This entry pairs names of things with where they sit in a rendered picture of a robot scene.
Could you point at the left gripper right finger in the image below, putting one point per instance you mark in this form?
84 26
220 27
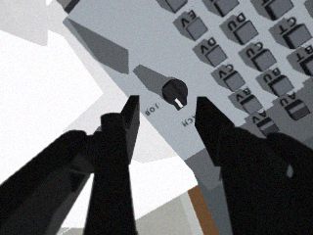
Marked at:
257 200

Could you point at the grey box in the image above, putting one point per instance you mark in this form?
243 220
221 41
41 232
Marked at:
253 59

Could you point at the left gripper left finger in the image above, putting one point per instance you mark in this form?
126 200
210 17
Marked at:
37 198

